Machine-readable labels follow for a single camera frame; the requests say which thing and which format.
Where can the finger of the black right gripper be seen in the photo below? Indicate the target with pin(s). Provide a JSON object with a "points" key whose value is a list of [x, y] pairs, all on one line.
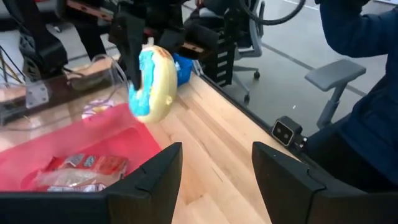
{"points": [[132, 46], [172, 40]]}

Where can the blue frosted toy donut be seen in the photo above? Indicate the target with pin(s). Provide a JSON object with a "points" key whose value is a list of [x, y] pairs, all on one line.
{"points": [[161, 84]]}

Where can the silver arm base bracket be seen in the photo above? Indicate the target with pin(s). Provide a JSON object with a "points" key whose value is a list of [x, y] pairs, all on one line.
{"points": [[37, 95]]}

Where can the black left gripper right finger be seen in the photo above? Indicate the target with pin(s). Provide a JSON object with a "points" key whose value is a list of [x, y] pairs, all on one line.
{"points": [[280, 193]]}

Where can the black table-level camera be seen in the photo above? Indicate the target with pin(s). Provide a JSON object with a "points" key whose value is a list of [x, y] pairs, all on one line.
{"points": [[284, 132]]}

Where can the red clear snack packet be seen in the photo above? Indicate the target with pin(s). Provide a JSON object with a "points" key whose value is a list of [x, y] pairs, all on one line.
{"points": [[93, 165]]}

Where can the blue plastic basket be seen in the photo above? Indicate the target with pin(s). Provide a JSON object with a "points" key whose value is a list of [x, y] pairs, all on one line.
{"points": [[183, 70]]}

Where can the grey chair armrest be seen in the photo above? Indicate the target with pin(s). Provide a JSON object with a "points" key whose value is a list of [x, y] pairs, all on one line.
{"points": [[335, 73]]}

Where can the black slotted stand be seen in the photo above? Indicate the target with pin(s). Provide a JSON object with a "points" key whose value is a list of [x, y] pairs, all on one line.
{"points": [[217, 68]]}

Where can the black aluminium table frame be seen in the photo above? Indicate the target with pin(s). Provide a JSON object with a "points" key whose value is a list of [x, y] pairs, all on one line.
{"points": [[230, 98]]}

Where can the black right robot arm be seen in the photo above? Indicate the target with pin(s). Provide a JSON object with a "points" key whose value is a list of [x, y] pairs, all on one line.
{"points": [[46, 53]]}

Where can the pink frosted toy donut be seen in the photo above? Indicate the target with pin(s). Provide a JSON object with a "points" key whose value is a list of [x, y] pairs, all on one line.
{"points": [[96, 109]]}

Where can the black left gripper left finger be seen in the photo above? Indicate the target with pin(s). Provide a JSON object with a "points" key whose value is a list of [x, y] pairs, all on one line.
{"points": [[155, 193]]}

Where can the clear plastic tray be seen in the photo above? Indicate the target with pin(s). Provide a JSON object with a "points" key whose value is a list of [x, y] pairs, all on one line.
{"points": [[62, 102]]}

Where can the grey office chair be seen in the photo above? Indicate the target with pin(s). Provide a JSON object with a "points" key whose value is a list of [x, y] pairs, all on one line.
{"points": [[252, 37]]}

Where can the red plastic tray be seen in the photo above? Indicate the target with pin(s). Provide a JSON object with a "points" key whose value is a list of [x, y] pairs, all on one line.
{"points": [[93, 140]]}

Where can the person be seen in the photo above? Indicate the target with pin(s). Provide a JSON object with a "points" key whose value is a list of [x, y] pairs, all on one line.
{"points": [[373, 109]]}

